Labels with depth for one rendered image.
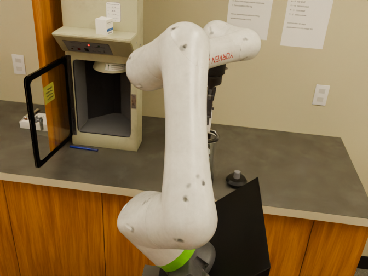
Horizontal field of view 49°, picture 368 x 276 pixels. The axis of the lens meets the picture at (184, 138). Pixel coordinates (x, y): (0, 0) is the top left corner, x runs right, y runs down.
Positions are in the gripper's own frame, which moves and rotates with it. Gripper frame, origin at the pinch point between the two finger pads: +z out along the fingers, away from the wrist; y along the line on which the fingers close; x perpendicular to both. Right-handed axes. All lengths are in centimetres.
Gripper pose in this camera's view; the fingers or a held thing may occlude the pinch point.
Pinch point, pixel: (207, 121)
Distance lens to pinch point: 162.4
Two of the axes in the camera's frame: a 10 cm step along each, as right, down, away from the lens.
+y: -1.2, 4.7, -8.8
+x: 9.9, 1.2, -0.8
